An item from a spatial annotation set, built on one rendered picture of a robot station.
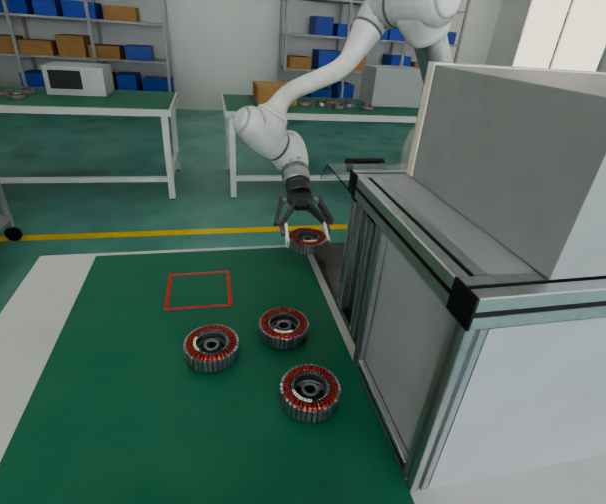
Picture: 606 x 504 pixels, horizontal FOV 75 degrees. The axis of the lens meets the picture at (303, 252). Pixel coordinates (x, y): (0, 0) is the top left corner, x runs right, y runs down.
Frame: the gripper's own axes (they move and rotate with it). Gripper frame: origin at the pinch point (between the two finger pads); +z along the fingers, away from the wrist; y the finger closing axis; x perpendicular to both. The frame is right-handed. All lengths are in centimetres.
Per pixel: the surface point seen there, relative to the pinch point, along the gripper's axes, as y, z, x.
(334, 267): -6.6, 9.5, -0.6
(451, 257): -3, 38, 55
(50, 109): 138, -195, -122
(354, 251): -4.3, 17.4, 22.0
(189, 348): 32.3, 33.8, 15.1
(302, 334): 8.9, 32.9, 14.3
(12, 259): 149, -82, -142
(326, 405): 9, 49, 24
